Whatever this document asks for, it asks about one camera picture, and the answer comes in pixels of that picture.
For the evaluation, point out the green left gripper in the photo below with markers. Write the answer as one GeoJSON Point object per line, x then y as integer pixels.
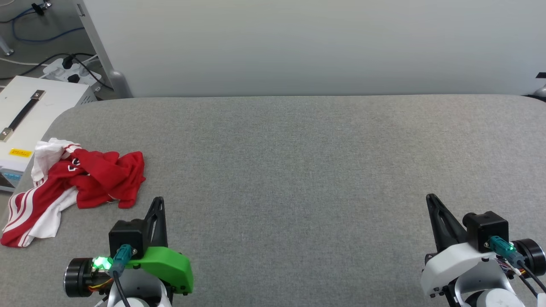
{"type": "Point", "coordinates": [170, 266]}

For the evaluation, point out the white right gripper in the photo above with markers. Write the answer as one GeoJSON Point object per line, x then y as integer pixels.
{"type": "Point", "coordinates": [452, 266]}

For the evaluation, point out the red and white basketball jersey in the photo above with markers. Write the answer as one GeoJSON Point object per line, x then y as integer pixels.
{"type": "Point", "coordinates": [98, 179]}

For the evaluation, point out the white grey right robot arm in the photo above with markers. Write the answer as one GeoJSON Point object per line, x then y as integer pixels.
{"type": "Point", "coordinates": [486, 294]}

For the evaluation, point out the black right gripper motor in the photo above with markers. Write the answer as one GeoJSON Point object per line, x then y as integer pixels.
{"type": "Point", "coordinates": [533, 256]}

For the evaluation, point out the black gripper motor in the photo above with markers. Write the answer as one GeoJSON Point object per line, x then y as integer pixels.
{"type": "Point", "coordinates": [76, 277]}
{"type": "Point", "coordinates": [533, 256]}

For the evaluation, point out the black left gripper motor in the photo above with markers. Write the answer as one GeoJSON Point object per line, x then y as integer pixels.
{"type": "Point", "coordinates": [76, 277]}

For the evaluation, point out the yellow warning label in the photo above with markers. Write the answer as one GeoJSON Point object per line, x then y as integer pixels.
{"type": "Point", "coordinates": [20, 152]}

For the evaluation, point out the white metal equipment box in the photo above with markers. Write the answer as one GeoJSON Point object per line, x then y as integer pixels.
{"type": "Point", "coordinates": [55, 106]}

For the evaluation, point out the white power strip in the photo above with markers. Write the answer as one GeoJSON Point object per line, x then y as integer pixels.
{"type": "Point", "coordinates": [83, 76]}

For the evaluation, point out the grey rounded foot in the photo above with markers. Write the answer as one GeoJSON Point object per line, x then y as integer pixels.
{"type": "Point", "coordinates": [541, 91]}

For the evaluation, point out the grey metal stand foot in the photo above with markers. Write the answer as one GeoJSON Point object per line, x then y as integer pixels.
{"type": "Point", "coordinates": [5, 47]}

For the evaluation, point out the black clamp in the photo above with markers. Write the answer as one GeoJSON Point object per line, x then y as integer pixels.
{"type": "Point", "coordinates": [40, 7]}

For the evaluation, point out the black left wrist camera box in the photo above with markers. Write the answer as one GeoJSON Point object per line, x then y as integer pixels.
{"type": "Point", "coordinates": [128, 236]}

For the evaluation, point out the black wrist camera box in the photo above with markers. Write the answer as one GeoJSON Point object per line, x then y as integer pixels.
{"type": "Point", "coordinates": [486, 228]}
{"type": "Point", "coordinates": [128, 236]}

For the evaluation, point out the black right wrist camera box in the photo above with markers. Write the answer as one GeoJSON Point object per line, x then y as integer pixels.
{"type": "Point", "coordinates": [486, 228]}

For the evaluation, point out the teal left camera connector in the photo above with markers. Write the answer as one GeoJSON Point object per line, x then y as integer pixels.
{"type": "Point", "coordinates": [121, 258]}

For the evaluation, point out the teal camera connector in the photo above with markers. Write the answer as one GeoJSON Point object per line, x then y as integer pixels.
{"type": "Point", "coordinates": [121, 258]}
{"type": "Point", "coordinates": [503, 247]}

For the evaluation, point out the teal right camera connector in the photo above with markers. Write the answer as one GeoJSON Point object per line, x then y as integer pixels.
{"type": "Point", "coordinates": [503, 247]}

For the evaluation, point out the white metal table frame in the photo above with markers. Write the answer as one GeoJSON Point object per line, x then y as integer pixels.
{"type": "Point", "coordinates": [100, 42]}

